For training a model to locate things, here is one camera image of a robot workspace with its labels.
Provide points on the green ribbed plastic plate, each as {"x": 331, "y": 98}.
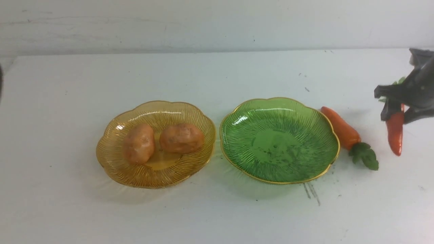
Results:
{"x": 279, "y": 141}

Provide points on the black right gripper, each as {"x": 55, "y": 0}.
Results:
{"x": 416, "y": 91}

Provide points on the toy carrot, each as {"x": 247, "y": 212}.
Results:
{"x": 350, "y": 140}
{"x": 395, "y": 130}

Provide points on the toy potato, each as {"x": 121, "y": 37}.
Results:
{"x": 181, "y": 138}
{"x": 139, "y": 144}

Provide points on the amber ribbed plastic plate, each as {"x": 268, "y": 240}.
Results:
{"x": 163, "y": 169}

